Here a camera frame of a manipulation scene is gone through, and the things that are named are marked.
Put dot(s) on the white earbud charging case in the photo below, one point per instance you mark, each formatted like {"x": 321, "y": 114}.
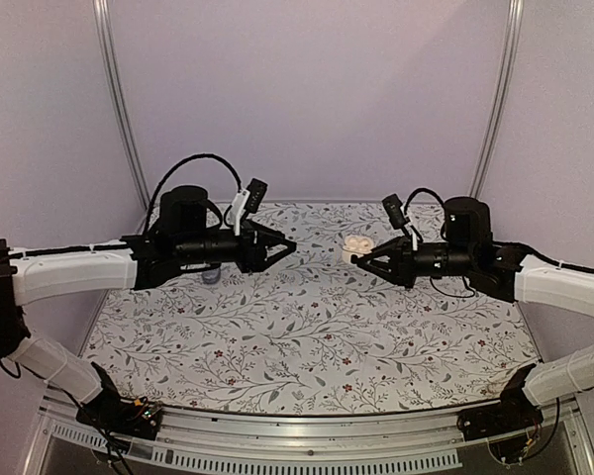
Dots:
{"x": 354, "y": 245}

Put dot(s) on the left aluminium corner post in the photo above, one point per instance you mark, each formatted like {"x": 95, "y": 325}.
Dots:
{"x": 103, "y": 22}

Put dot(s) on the floral patterned table mat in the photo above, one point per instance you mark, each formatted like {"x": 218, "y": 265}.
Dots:
{"x": 312, "y": 335}

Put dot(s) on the purple earbud charging case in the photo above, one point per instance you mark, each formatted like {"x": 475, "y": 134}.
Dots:
{"x": 211, "y": 276}

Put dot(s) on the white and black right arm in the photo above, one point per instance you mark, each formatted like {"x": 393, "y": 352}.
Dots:
{"x": 507, "y": 271}

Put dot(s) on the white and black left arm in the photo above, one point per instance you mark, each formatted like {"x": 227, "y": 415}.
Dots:
{"x": 189, "y": 235}

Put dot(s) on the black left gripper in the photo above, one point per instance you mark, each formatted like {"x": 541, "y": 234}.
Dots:
{"x": 252, "y": 255}

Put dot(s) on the aluminium frame rail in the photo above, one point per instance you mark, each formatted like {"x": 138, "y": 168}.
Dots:
{"x": 203, "y": 442}

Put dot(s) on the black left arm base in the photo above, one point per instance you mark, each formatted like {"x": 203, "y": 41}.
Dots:
{"x": 109, "y": 411}

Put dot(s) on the aluminium corner post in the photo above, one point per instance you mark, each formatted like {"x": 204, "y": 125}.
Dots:
{"x": 506, "y": 67}
{"x": 103, "y": 22}

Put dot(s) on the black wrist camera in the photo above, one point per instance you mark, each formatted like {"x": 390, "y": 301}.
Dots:
{"x": 393, "y": 207}
{"x": 246, "y": 201}

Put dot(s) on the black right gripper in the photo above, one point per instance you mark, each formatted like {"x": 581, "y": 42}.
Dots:
{"x": 401, "y": 269}

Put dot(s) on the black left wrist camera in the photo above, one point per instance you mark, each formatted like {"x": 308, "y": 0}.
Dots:
{"x": 246, "y": 201}

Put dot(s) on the right aluminium corner post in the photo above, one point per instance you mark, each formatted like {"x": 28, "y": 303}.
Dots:
{"x": 506, "y": 67}

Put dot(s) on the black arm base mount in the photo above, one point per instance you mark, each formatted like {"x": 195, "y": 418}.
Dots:
{"x": 512, "y": 412}

